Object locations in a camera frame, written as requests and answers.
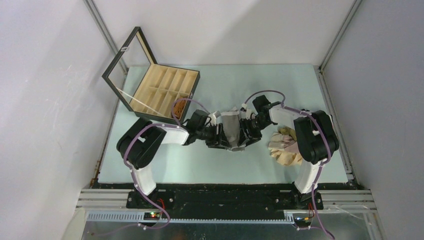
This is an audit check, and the grey slotted cable duct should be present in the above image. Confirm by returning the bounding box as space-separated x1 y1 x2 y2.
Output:
86 210 295 225

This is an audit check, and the controller board with leds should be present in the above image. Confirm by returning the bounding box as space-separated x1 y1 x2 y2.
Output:
143 211 162 221
293 216 314 229

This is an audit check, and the pale pink underwear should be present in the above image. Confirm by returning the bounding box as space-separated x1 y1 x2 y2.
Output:
284 141 300 154

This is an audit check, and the beige crumpled underwear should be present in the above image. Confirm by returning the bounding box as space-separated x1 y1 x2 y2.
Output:
267 132 303 166

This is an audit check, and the left controller board with leds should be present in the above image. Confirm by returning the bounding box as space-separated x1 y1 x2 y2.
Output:
143 211 162 221

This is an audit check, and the orange-brown underwear with cream waistband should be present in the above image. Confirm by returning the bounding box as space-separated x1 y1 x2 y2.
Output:
171 97 187 120

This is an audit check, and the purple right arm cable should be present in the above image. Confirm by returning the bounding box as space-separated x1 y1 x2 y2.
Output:
243 90 333 193

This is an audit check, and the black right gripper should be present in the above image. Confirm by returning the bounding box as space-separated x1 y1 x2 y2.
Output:
237 116 271 147

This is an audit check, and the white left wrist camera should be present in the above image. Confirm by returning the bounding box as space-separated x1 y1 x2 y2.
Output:
208 111 221 126

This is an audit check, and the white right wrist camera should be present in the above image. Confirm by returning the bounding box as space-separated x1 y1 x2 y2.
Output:
240 103 253 120

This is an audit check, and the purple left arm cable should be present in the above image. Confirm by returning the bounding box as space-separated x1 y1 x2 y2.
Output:
123 97 211 195

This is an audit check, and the cream lid ribbon strap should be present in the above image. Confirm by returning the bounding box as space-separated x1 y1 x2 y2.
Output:
115 86 167 117

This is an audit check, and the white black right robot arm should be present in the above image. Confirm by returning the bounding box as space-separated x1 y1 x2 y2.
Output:
238 91 340 209

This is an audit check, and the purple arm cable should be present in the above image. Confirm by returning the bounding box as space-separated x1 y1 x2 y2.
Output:
123 97 211 195
243 90 333 193

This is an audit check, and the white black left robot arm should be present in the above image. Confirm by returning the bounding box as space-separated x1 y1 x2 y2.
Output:
116 109 231 208

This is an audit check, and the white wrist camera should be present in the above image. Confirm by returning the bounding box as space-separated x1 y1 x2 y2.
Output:
208 111 221 126
240 103 253 120

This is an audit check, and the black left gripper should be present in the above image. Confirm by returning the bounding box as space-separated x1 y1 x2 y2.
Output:
196 122 232 149

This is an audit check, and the right controller board with leds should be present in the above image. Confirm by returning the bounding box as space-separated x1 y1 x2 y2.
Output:
293 216 314 229

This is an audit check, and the black divided storage box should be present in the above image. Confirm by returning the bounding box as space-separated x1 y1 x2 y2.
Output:
102 26 201 124

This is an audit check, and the olive green underwear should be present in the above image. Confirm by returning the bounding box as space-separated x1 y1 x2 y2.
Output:
278 126 297 141

